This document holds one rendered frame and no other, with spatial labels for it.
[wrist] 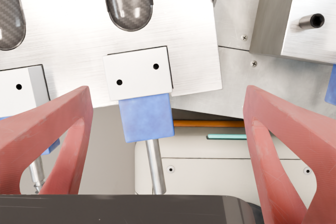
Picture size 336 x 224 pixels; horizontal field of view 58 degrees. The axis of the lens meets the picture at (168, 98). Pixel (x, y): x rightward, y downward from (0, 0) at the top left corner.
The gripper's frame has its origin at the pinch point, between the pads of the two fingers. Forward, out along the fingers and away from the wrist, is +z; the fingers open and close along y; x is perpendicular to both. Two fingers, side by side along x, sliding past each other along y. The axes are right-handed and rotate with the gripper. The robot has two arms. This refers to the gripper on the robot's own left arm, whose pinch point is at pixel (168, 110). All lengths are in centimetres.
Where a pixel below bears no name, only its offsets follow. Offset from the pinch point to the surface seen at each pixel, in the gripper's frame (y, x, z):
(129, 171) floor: 15, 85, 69
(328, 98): -12.6, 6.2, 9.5
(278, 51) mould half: -8.4, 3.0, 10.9
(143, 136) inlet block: 2.1, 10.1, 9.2
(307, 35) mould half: -10.3, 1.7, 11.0
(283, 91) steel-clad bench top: -12.2, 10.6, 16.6
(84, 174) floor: 32, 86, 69
